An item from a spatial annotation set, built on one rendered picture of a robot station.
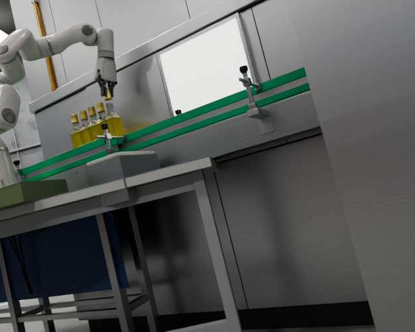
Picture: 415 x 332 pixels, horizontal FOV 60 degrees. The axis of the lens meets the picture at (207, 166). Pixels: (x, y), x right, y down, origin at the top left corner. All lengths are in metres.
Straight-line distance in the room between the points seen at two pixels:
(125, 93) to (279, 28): 0.79
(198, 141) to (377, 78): 0.67
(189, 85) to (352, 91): 0.81
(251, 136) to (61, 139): 1.24
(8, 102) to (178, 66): 0.71
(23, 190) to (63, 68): 1.04
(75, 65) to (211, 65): 0.85
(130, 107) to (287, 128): 0.86
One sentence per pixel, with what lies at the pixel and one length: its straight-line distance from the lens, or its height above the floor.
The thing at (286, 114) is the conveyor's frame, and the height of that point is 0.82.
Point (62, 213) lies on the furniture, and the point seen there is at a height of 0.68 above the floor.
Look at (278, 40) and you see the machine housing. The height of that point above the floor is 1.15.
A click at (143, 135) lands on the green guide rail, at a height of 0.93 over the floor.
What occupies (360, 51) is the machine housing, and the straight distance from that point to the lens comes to 1.08.
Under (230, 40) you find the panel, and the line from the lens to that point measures 1.59.
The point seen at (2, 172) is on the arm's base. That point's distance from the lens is 1.53.
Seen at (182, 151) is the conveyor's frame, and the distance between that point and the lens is 1.43.
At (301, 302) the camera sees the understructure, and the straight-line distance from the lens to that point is 1.59.
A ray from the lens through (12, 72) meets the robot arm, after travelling 1.74.
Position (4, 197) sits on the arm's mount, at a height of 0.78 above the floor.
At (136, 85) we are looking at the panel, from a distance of 1.81.
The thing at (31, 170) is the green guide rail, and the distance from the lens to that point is 1.93.
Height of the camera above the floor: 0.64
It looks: 4 degrees up
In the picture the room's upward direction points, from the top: 14 degrees counter-clockwise
